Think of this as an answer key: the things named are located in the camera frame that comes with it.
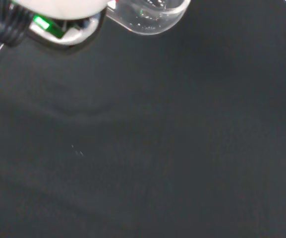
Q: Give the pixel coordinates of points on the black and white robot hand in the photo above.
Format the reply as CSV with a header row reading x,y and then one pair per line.
x,y
66,8

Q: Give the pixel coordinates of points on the black bench cloth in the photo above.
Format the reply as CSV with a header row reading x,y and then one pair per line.
x,y
142,136

